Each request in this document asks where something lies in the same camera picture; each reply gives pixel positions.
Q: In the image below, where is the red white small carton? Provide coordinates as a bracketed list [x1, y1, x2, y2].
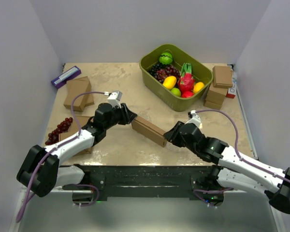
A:
[226, 71, 237, 99]

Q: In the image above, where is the orange yellow fruit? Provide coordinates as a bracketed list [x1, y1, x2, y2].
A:
[192, 82, 205, 94]

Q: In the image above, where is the red apple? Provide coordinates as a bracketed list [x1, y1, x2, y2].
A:
[181, 91, 194, 98]

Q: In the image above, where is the pink dragon fruit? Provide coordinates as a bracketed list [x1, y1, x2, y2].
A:
[177, 63, 194, 94]

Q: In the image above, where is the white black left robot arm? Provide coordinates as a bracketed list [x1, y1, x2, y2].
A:
[16, 103, 137, 197]

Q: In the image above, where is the top cardboard box right stack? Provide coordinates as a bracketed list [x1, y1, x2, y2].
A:
[213, 66, 232, 88]

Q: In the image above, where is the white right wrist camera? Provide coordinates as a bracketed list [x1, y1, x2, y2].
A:
[186, 110, 203, 129]

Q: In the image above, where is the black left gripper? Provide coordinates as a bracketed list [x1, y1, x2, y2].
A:
[104, 103, 137, 131]

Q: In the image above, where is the cardboard box under upper left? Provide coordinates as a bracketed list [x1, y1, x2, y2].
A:
[74, 76, 94, 107]

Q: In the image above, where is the folded cardboard box lower left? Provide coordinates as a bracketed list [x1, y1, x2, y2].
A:
[58, 115, 94, 157]

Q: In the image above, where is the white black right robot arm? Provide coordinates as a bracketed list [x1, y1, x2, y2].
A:
[163, 121, 290, 214]

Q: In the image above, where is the red grape bunch on table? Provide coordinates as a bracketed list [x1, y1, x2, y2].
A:
[44, 117, 73, 145]

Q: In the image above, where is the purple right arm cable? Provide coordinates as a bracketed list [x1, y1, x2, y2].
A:
[194, 109, 290, 211]

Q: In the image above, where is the lower cardboard boxes right stack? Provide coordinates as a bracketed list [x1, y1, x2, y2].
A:
[203, 83, 228, 110]

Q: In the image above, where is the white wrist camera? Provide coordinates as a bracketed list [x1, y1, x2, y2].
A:
[107, 90, 122, 108]
[186, 110, 203, 129]

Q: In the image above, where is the folded cardboard box upper left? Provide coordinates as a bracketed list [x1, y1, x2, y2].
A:
[63, 79, 91, 112]

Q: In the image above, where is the purple white flat box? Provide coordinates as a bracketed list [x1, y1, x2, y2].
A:
[51, 66, 81, 89]

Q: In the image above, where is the olive green plastic basket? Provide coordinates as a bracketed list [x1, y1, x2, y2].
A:
[139, 44, 213, 112]

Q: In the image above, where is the green lime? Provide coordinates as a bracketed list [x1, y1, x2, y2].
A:
[171, 87, 181, 97]

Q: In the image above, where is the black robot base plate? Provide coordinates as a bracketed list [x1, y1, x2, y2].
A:
[63, 165, 224, 206]

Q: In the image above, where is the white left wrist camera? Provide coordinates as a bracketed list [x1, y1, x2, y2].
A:
[107, 90, 122, 108]

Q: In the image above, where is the yellow mango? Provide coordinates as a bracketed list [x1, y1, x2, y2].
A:
[162, 76, 177, 90]

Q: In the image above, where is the dark purple grape bunch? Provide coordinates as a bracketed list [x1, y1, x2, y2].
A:
[148, 62, 163, 76]

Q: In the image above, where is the brown cardboard box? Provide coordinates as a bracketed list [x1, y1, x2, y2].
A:
[131, 116, 167, 147]

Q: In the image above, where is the red grape bunch in basket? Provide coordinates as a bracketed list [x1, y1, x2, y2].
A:
[154, 65, 180, 83]

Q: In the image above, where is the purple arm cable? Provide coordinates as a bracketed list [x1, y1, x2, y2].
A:
[15, 91, 111, 223]
[194, 109, 290, 211]

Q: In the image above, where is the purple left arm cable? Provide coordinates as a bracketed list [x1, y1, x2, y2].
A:
[15, 91, 111, 223]

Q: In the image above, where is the green black striped fruit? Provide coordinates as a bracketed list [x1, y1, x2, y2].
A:
[159, 52, 173, 65]

